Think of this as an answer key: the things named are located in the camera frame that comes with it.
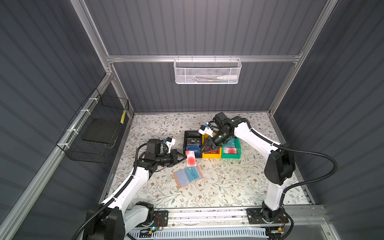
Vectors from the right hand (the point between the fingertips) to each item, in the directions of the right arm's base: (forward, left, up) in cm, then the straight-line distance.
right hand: (204, 152), depth 79 cm
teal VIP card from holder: (-5, +6, -16) cm, 18 cm away
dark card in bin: (+18, +6, -15) cm, 24 cm away
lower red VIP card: (+9, -8, -16) cm, 20 cm away
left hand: (-3, +9, 0) cm, 9 cm away
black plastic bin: (+21, +7, -12) cm, 25 cm away
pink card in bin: (+10, -18, -16) cm, 26 cm away
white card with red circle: (-2, +7, -2) cm, 8 cm away
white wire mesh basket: (+76, -2, +4) cm, 76 cm away
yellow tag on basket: (+18, +45, +10) cm, 50 cm away
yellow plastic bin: (+6, -4, -14) cm, 16 cm away
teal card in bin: (+15, -18, -14) cm, 28 cm away
